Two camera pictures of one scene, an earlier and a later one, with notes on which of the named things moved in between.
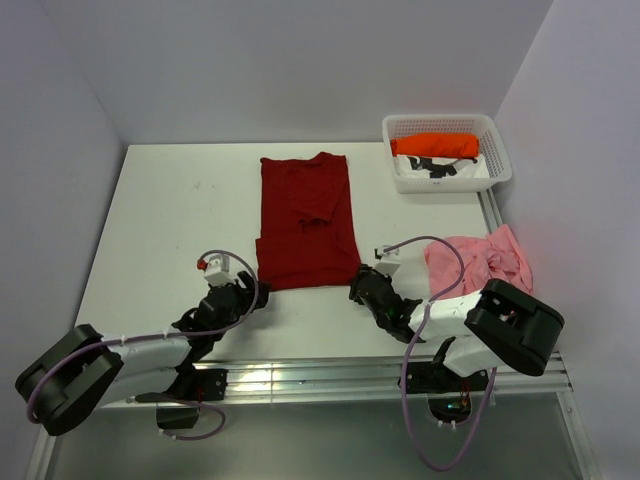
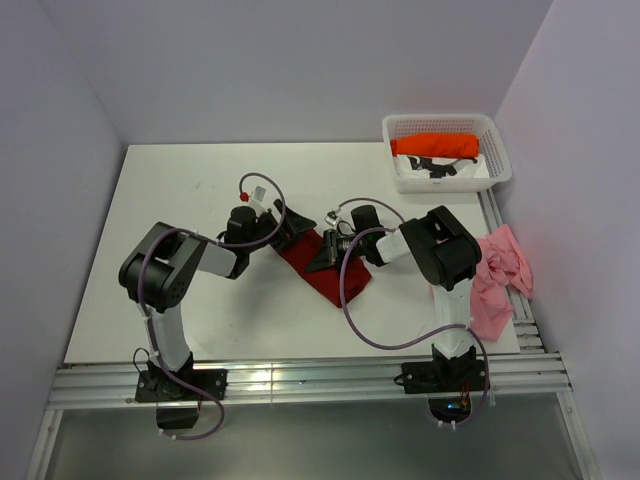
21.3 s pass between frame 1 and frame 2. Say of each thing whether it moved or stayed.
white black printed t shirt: stayed
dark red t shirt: moved
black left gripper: moved
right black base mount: stayed
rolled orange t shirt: stayed
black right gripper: moved
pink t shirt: stayed
